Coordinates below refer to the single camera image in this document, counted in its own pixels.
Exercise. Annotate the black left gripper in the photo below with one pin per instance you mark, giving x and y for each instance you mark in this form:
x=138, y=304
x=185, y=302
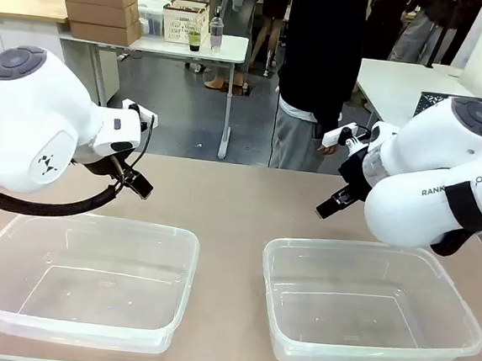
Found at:
x=107, y=166

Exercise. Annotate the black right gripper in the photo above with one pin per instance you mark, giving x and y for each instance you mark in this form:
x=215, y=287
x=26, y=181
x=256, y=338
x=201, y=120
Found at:
x=356, y=169

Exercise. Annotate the clear plastic bin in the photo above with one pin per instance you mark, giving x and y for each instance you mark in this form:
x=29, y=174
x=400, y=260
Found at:
x=80, y=280
x=365, y=305

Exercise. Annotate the black lattice plastic basket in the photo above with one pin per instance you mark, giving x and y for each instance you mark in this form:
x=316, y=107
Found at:
x=431, y=102

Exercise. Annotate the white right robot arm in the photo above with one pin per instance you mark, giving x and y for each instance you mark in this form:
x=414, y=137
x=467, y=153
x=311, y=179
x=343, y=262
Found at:
x=432, y=163

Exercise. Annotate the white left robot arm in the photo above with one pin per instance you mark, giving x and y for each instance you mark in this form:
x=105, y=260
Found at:
x=32, y=107

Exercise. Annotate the white lattice basket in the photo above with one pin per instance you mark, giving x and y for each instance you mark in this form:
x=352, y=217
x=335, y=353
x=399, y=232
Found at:
x=183, y=21

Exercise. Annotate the person's left hand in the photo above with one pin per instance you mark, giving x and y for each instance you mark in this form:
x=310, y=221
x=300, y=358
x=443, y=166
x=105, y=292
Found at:
x=327, y=149

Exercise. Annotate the person's grey trousers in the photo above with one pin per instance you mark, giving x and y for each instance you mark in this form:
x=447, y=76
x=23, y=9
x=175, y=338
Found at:
x=295, y=143

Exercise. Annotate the large white table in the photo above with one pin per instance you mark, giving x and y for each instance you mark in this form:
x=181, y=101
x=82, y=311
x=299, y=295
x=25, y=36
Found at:
x=401, y=80

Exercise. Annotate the bottle with dark liquid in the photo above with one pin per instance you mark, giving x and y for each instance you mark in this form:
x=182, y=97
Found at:
x=194, y=39

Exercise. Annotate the person's black sweater torso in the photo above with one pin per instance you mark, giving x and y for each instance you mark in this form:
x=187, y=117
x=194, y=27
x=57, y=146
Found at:
x=320, y=48

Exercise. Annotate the white folding table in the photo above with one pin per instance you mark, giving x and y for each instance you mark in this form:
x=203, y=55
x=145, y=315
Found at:
x=219, y=47

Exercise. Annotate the clear storage container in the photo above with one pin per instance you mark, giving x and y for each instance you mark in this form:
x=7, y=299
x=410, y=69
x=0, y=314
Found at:
x=150, y=16

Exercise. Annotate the clear bottle with purple label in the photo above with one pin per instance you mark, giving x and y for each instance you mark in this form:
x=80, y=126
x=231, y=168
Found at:
x=216, y=30

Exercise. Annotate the white cabinet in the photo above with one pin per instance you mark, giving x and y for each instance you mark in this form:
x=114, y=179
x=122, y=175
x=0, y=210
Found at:
x=33, y=40

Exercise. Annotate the bystander in grey trousers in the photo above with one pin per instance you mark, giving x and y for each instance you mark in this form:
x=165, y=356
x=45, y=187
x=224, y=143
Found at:
x=238, y=20

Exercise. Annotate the bystander in dark jacket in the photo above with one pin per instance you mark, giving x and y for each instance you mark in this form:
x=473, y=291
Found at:
x=415, y=22

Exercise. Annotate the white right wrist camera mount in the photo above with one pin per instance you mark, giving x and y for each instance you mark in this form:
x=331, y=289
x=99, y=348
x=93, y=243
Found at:
x=342, y=134

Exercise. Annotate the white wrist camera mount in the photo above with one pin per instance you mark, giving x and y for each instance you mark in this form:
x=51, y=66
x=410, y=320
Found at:
x=143, y=115
x=342, y=134

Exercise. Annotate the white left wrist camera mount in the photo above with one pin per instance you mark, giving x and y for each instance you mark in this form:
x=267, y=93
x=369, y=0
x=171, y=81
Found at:
x=143, y=115

